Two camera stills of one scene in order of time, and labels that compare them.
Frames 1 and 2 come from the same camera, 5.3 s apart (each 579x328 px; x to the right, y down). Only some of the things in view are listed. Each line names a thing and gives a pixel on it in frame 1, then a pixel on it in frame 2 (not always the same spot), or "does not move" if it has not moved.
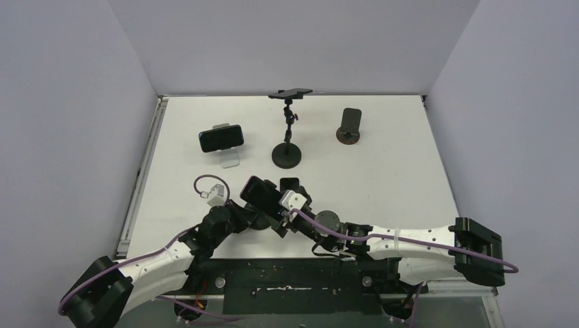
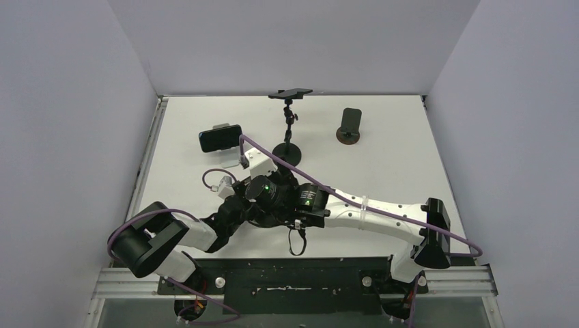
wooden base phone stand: x=349 y=132 does not move
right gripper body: x=280 y=219 to x=287 y=180
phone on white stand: x=220 y=139 does not move
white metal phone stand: x=229 y=156 does not move
